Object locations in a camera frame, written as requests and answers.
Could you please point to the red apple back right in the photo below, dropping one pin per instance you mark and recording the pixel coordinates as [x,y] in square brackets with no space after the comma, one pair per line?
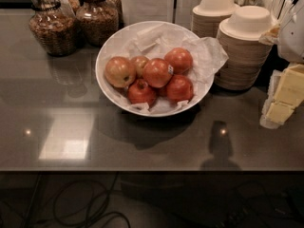
[180,59]

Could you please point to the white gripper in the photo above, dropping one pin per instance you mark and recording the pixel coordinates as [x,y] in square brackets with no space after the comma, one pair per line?
[293,38]

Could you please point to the paper bowl stack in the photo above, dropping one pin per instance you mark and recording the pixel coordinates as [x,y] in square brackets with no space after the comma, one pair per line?
[239,36]
[207,15]

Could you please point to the glass granola jar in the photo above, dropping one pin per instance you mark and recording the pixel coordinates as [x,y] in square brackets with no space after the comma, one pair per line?
[54,31]
[98,19]

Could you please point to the glass granola jar left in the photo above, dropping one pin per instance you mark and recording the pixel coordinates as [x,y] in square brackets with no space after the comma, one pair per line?
[54,31]

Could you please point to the yellowish red apple left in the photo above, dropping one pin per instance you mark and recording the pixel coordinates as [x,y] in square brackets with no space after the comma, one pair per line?
[120,72]

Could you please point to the red apple front right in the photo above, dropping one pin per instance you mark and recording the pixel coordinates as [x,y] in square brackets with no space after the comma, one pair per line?
[180,88]

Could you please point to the red apple with sticker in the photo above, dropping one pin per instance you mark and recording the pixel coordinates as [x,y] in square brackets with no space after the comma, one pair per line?
[157,72]

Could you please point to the small apple at back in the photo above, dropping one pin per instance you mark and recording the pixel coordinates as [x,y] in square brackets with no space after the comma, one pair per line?
[139,62]

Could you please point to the paper bowl stack rear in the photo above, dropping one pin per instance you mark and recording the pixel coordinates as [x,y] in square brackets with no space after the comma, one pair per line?
[207,15]

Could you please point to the glass granola jar right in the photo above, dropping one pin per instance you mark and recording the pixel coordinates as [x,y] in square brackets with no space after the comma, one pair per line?
[98,19]

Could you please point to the paper bowl stack front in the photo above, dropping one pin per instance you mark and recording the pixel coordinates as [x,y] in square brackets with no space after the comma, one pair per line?
[239,36]

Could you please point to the white ceramic bowl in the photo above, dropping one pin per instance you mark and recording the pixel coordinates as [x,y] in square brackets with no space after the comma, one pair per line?
[105,54]

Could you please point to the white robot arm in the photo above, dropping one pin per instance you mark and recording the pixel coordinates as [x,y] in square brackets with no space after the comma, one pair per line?
[290,40]

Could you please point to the red apple front left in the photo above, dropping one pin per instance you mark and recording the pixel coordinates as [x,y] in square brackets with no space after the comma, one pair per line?
[141,92]

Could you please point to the white paper liner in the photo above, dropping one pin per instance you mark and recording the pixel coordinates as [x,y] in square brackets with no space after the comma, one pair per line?
[155,39]

